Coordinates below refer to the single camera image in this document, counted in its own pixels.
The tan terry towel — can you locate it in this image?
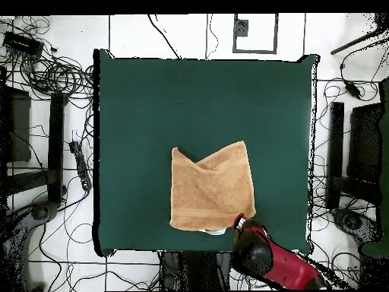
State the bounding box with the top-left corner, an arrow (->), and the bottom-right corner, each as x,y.
169,140 -> 257,236

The dark stand base leg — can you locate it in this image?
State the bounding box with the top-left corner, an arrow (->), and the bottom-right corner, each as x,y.
0,200 -> 61,292
330,208 -> 383,245

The dark green table cloth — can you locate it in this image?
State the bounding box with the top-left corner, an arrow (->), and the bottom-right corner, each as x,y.
93,48 -> 320,258

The black power strip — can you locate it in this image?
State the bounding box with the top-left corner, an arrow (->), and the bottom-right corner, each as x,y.
68,140 -> 93,192

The black power adapter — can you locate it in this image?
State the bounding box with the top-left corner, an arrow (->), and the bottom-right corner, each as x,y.
344,81 -> 363,100

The black rod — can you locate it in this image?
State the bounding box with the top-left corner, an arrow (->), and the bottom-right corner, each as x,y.
330,13 -> 389,56

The black box device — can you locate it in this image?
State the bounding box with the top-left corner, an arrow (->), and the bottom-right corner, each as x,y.
2,30 -> 46,58

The black stand frame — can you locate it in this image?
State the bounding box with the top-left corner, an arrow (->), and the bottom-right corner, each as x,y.
325,101 -> 384,211
0,65 -> 68,208

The thin black floor cable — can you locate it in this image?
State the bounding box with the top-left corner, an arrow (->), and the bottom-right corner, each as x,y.
205,13 -> 220,60

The tangle of black cables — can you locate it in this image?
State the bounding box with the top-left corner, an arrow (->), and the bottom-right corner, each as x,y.
0,14 -> 96,102

